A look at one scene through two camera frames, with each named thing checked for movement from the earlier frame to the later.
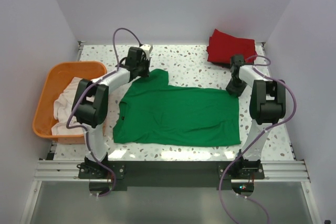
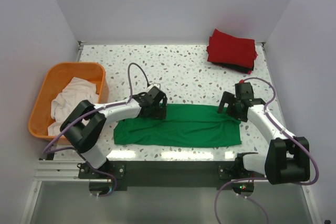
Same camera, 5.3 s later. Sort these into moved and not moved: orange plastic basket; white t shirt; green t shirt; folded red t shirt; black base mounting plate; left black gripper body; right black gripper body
Moved: left black gripper body; right black gripper body; green t shirt
Not moved: black base mounting plate; folded red t shirt; white t shirt; orange plastic basket
